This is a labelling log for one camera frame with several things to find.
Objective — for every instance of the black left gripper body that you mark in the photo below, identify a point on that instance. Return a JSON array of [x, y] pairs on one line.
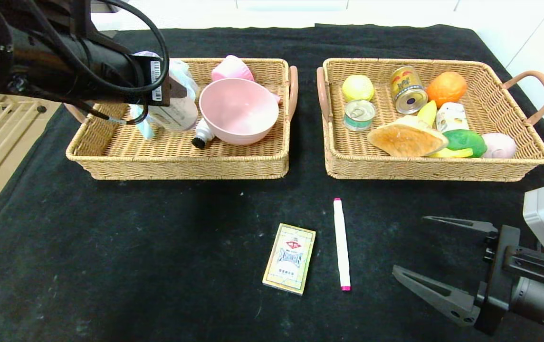
[[157, 80]]

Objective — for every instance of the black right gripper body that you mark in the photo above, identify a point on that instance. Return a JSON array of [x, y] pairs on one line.
[[497, 278]]

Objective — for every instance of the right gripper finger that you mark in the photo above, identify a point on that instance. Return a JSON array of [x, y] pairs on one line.
[[443, 297], [471, 225]]

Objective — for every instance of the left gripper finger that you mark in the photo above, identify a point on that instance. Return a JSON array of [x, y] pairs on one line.
[[177, 89]]

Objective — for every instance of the purple lidded bag roll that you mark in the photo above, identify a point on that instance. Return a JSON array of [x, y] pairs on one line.
[[179, 116]]

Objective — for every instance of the pink plastic bowl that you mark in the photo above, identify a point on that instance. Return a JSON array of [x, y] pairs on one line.
[[238, 109]]

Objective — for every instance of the toy croissant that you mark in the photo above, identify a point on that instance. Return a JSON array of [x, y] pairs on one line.
[[405, 140]]

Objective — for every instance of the yellow toy banana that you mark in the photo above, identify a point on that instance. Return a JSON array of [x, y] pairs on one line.
[[427, 114]]

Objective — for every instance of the blue mesh bath pouf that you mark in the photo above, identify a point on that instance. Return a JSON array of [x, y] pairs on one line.
[[144, 126]]

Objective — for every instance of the white bottle black cap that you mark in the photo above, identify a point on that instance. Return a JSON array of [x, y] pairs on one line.
[[201, 135]]

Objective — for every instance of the pink plastic scoop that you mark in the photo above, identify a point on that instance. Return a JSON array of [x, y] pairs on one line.
[[231, 70]]

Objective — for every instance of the white side table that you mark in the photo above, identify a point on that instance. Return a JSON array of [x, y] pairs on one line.
[[103, 23]]

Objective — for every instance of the green toy mango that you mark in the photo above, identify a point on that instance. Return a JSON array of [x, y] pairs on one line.
[[469, 141]]

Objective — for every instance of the pale pink toy bun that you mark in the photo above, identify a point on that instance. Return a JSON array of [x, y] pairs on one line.
[[500, 146]]

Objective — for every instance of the small white juice carton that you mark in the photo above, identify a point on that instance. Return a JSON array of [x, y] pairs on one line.
[[452, 118]]

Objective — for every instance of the white marker pink ends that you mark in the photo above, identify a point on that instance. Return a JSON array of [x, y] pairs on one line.
[[341, 242]]

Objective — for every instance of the toy orange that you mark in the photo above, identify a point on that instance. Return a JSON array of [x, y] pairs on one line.
[[446, 89]]

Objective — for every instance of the gold red drink can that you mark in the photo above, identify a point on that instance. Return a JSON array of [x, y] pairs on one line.
[[407, 91]]

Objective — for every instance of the small green label tin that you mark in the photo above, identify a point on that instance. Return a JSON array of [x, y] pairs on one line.
[[359, 115]]

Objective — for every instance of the wooden wheeled rack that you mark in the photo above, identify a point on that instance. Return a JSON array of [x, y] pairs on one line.
[[5, 124]]

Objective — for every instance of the playing card box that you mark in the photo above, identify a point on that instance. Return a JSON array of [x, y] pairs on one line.
[[290, 259]]

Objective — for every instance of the black tablecloth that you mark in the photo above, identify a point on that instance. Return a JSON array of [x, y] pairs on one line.
[[157, 261]]

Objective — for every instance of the yellow toy lemon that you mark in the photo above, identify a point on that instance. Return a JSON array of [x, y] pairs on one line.
[[357, 88]]

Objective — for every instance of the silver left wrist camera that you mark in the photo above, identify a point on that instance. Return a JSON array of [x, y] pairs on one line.
[[146, 54]]

